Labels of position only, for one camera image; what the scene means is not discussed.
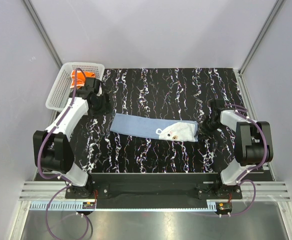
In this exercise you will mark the black marble pattern mat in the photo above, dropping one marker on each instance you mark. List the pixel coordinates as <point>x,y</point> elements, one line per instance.
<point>158,93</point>

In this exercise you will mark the orange white patterned towel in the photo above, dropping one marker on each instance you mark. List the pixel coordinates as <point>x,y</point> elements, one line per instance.
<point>81,78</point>

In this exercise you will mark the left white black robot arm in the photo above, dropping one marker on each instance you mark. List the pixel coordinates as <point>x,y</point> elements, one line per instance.
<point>53,154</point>

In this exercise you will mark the left small electronics box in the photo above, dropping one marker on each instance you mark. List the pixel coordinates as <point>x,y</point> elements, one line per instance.
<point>89,204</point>

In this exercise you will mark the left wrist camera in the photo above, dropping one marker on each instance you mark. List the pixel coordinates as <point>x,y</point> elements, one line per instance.
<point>94,85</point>

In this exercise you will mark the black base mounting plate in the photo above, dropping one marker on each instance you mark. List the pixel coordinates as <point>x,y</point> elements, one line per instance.
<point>203,186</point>

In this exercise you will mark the light blue towel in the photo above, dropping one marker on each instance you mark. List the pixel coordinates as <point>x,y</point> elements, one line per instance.
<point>156,129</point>

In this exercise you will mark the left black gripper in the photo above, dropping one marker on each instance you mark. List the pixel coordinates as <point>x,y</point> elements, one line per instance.
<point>105,107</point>

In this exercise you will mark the slotted cable duct rail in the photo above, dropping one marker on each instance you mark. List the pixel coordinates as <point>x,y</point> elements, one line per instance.
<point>78,205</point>

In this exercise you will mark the aluminium frame rail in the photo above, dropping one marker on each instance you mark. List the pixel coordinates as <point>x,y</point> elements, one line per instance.
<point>264,191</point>

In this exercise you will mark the white plastic basket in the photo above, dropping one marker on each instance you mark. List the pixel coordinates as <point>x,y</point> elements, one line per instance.
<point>61,88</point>

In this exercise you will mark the small electronics box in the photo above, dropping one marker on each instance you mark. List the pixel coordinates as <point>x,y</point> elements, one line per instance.
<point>225,206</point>
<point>89,204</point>

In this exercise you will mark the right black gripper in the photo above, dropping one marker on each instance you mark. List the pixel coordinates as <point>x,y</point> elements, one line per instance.
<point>205,132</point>

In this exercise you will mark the right small electronics box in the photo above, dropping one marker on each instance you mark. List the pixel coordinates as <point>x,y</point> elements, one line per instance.
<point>225,206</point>

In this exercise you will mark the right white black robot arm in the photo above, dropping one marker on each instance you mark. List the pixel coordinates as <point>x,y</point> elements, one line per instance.
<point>253,146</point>

